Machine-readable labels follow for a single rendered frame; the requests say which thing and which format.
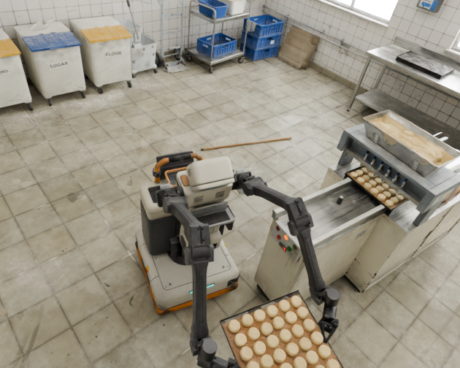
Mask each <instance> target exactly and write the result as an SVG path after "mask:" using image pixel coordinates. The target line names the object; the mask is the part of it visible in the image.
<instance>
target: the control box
mask: <svg viewBox="0 0 460 368"><path fill-rule="evenodd" d="M276 226H278V227H279V228H280V230H279V231H278V230H277V229H276ZM277 235H280V239H278V238H277ZM285 235H286V236H287V237H288V240H286V239H285V237H284V236H285ZM271 236H272V237H273V238H274V239H275V241H276V242H277V243H278V244H279V245H280V243H281V245H282V246H281V248H282V249H283V248H285V249H284V250H285V252H286V253H287V254H288V255H289V256H290V258H291V259H292V260H293V261H294V262H297V261H298V260H299V258H300V256H301V254H302V252H301V249H300V247H299V241H298V239H297V238H295V237H294V236H292V235H290V232H289V230H288V229H287V228H286V227H285V225H284V224H283V223H282V222H281V221H280V220H277V221H275V224H274V227H273V230H272V233H271ZM293 245H295V246H296V250H295V249H294V248H293ZM288 246H289V247H290V248H291V251H288V250H287V247H288Z"/></svg>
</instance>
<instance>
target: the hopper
mask: <svg viewBox="0 0 460 368"><path fill-rule="evenodd" d="M383 117H386V118H387V119H389V120H390V121H391V122H395V124H397V125H398V126H399V127H402V128H404V129H407V130H408V131H409V130H410V131H412V132H413V133H414V135H415V136H416V137H418V138H419V139H421V140H422V141H423V142H428V143H432V144H433V146H435V147H438V148H441V149H442V150H444V151H445V152H446V153H447V155H449V156H451V157H452V158H453V160H451V161H449V162H447V163H445V164H443V165H441V166H436V165H434V164H433V163H432V162H430V161H428V160H427V159H425V158H424V157H423V156H421V155H419V154H418V153H416V152H415V151H413V150H411V149H410V148H409V147H407V146H406V145H404V144H402V143H401V142H400V141H398V140H397V139H395V138H393V137H392V136H391V135H389V134H387V133H386V132H384V131H383V130H382V129H380V128H378V127H377V126H376V125H374V124H373V123H371V122H369V120H372V121H375V120H380V119H382V118H383ZM363 119H364V126H365V130H366V135H367V137H368V138H369V139H371V140H372V141H373V142H375V143H376V144H378V145H379V146H381V147H382V148H383V149H385V150H387V151H388V152H389V153H390V154H392V155H393V156H395V157H396V158H398V159H399V160H400V161H402V162H403V163H405V164H406V165H408V166H409V167H410V168H412V169H414V170H415V171H416V172H417V173H419V174H420V175H422V176H424V177H426V176H428V175H430V174H432V173H434V172H436V171H438V170H440V169H441V168H443V167H444V166H446V165H448V164H449V163H451V162H452V161H455V160H456V159H457V158H459V157H460V152H459V151H457V150H455V149H454V148H452V147H451V146H449V145H447V144H445V143H444V142H442V141H441V140H439V139H438V138H436V137H434V136H432V135H431V134H429V133H428V132H426V131H424V130H423V129H421V128H419V127H418V126H416V125H415V124H413V123H411V122H410V121H408V120H406V119H404V118H403V117H402V116H400V115H398V114H396V113H395V112H393V111H391V110H385V111H382V112H378V113H375V114H373V115H368V116H366V117H363ZM416 130H417V131H416Z"/></svg>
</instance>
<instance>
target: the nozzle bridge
mask: <svg viewBox="0 0 460 368"><path fill-rule="evenodd" d="M337 149H338V150H340V151H343V152H342V155H341V157H340V159H339V162H338V164H339V165H340V166H343V165H346V164H349V163H350V162H352V160H353V158H355V159H356V160H357V161H359V162H360V163H362V164H363V165H365V167H366V168H368V169H369V170H371V171H372V172H374V173H375V174H376V175H377V176H378V177H380V178H381V179H382V180H384V181H385V182H387V183H388V184H389V185H390V186H391V187H393V188H394V189H396V190H397V191H398V192H400V193H401V194H402V195H403V196H405V197H406V198H407V199H409V200H410V201H411V202H412V203H414V204H415V205H416V206H417V207H416V209H417V211H419V212H420V213H419V214H418V216H417V217H416V219H415V220H414V221H413V224H414V225H415V226H417V227H418V226H420V225H421V224H422V223H425V222H426V221H428V219H429V218H430V217H431V215H432V214H433V213H434V211H435V210H436V209H437V208H438V207H439V205H440V204H441V202H443V201H445V200H446V199H448V198H450V197H451V196H452V194H453V193H454V192H455V190H456V189H457V188H458V187H459V186H460V176H459V175H457V174H456V173H455V172H453V171H451V170H450V169H448V168H447V167H445V166H444V167H443V168H441V169H440V170H438V171H436V172H434V173H432V174H430V175H428V176H426V177H424V176H422V175H420V174H419V173H417V172H416V171H415V170H414V169H412V168H410V167H409V166H408V165H406V164H405V163H403V162H402V161H400V160H399V159H398V158H396V157H395V156H393V155H392V154H390V153H389V152H388V151H387V150H385V149H383V148H382V147H381V146H379V145H378V144H376V143H375V142H373V141H372V140H371V139H369V138H368V137H367V135H366V130H365V126H364V123H362V124H360V125H357V126H354V127H351V128H349V129H345V130H344V131H343V133H342V136H341V138H340V141H339V143H338V145H337ZM367 150H368V151H369V155H368V157H367V159H366V160H364V157H363V155H364V153H365V152H366V151H367ZM373 156H377V158H376V160H375V162H374V164H373V165H371V164H370V163H371V161H370V160H371V159H372V157H373ZM381 161H384V164H383V167H382V168H381V170H377V168H378V167H377V166H378V164H379V163H380V162H381ZM390 166H391V171H390V173H389V175H388V176H385V171H386V170H387V168H389V167H390ZM397 172H398V173H399V176H398V178H397V180H396V182H394V181H393V176H394V175H395V174H396V173H397ZM406 178H407V183H406V184H405V186H404V188H401V187H400V185H401V183H402V181H403V180H404V179H406Z"/></svg>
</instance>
